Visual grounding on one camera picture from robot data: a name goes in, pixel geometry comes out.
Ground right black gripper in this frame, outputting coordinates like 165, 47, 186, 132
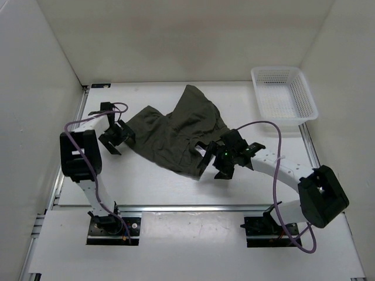
197, 140, 237, 180

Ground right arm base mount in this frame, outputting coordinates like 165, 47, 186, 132
240, 204, 296, 248

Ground olive green shorts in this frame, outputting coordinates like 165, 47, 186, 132
126, 85, 229, 179

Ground aluminium table frame rail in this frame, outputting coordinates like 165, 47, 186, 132
22, 84, 89, 281

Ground white plastic basket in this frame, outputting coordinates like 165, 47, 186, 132
251, 66, 319, 126

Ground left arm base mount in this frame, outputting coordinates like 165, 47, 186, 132
86, 211, 141, 246

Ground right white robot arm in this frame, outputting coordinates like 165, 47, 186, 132
196, 129, 349, 234

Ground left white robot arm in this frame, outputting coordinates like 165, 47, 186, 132
59, 102, 135, 234

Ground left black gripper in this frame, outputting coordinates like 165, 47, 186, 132
98, 120, 135, 155

